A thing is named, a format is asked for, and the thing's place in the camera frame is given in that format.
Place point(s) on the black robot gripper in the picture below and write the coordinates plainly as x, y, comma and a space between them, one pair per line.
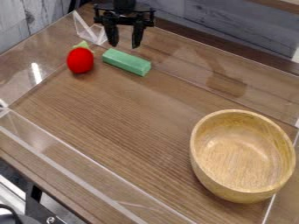
108, 16

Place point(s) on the red toy strawberry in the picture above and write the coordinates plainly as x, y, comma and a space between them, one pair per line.
80, 58

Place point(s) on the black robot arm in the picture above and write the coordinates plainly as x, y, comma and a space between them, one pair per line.
123, 5

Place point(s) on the green rectangular block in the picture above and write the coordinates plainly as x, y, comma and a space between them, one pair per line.
127, 62

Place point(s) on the wooden bowl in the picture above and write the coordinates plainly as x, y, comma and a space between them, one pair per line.
242, 155

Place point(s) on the clear acrylic tray wall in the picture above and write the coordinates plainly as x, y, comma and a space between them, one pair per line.
101, 138

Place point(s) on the black table leg bracket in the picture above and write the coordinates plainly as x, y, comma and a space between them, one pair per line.
45, 209

